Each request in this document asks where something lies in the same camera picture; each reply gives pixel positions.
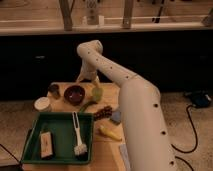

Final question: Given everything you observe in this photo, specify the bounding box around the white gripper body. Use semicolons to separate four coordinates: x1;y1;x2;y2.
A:
76;62;100;86

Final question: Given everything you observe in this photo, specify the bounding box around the green pepper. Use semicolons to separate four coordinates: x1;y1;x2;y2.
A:
79;101;97;113

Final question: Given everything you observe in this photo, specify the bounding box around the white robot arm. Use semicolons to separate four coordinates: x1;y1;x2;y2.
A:
77;40;178;171

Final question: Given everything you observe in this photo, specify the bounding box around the purple bowl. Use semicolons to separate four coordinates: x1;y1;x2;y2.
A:
64;85;85;106

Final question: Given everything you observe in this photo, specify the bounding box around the light green cup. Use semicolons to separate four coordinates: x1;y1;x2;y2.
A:
92;87;103;102

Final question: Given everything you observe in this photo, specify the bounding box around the dark metal can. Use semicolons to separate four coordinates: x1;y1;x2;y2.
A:
48;84;60;99

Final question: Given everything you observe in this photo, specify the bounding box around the dark grape bunch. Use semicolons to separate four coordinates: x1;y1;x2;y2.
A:
94;106;112;120

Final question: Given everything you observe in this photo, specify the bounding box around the blue gray cloth piece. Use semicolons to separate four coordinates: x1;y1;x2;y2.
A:
110;111;121;124

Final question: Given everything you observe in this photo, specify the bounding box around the green plastic tray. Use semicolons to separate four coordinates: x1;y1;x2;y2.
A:
21;112;94;165

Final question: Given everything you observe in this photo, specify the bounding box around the yellow banana toy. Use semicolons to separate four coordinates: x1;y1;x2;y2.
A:
99;125;122;141

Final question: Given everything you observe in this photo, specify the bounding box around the wooden block sponge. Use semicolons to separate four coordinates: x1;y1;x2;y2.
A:
40;132;53;158

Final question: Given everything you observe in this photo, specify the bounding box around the white dish brush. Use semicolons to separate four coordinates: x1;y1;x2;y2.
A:
72;112;87;156

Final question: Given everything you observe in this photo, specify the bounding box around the blue black device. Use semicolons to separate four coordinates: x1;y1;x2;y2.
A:
184;91;212;108

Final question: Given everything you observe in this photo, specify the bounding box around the wooden shelf frame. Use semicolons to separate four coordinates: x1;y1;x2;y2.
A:
0;0;213;36

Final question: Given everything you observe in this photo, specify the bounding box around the black power cable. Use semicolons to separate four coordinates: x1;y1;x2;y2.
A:
170;104;199;171

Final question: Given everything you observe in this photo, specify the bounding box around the black cable left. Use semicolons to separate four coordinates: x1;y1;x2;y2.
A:
0;143;24;169

